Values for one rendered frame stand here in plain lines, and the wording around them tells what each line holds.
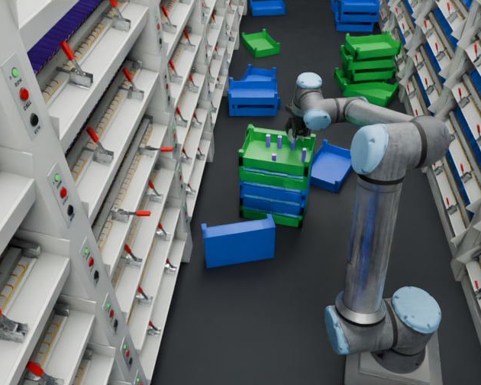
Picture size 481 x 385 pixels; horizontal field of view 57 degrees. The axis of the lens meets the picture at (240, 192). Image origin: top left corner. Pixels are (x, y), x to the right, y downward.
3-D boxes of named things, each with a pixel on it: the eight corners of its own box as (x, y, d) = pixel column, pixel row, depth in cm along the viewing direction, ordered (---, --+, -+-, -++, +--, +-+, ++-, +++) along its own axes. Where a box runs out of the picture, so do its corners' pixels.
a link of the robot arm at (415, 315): (435, 351, 141) (455, 323, 129) (385, 358, 139) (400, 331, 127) (414, 309, 152) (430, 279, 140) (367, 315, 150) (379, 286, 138)
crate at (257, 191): (311, 175, 211) (312, 162, 205) (304, 204, 197) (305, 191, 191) (250, 166, 217) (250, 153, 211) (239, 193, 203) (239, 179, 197)
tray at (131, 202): (166, 136, 148) (169, 113, 141) (108, 288, 104) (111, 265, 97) (105, 120, 145) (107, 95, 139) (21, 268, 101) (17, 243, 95)
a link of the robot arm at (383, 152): (388, 360, 136) (437, 134, 99) (334, 368, 134) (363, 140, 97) (369, 323, 149) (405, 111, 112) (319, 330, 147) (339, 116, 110)
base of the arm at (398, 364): (422, 328, 158) (431, 314, 151) (425, 380, 145) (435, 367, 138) (368, 316, 161) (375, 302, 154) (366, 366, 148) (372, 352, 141)
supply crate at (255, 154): (314, 148, 200) (315, 134, 194) (307, 176, 186) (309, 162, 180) (250, 139, 206) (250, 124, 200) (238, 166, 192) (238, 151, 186)
